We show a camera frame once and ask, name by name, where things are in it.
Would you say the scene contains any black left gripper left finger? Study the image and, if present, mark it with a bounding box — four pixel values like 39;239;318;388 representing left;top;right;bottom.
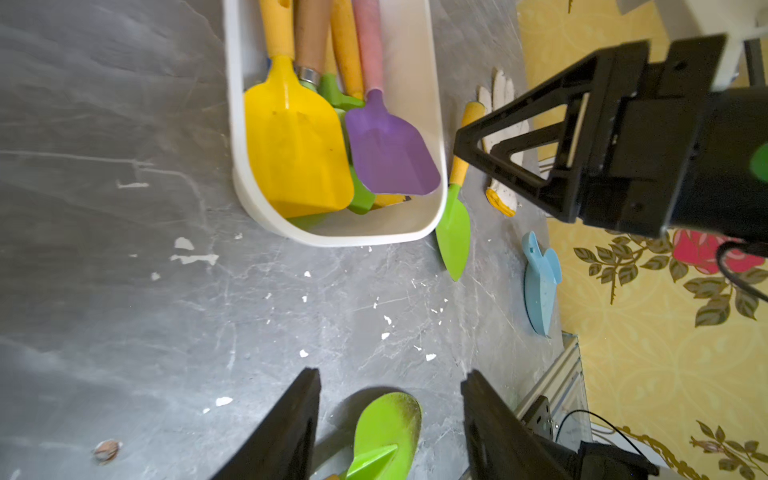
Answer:
213;368;321;479

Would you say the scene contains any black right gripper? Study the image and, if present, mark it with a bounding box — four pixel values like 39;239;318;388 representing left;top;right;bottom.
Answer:
453;34;767;241

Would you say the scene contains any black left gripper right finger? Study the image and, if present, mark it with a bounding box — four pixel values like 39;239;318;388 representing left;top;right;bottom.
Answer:
461;370;569;479

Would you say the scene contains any purple shovel pink handle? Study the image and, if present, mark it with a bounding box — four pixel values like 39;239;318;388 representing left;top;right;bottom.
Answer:
345;1;441;196

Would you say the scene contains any green leaf shovel yellow handle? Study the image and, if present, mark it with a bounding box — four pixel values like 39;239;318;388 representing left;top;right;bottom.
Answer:
319;32;376;215

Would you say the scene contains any yellow scoop with yellow handle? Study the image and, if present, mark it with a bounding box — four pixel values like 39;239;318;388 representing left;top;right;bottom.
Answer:
244;1;354;219

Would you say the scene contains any light green trowel wooden handle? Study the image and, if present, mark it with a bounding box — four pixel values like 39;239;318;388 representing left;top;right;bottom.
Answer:
294;0;333;90

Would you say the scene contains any white plastic storage box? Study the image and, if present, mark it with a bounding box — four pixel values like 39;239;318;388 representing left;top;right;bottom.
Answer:
223;1;448;247

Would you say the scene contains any white knitted work glove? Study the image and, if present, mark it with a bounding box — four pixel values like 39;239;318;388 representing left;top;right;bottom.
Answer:
477;68;532;218

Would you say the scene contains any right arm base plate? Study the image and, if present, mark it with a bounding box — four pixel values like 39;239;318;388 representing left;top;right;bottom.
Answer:
522;395;554;440

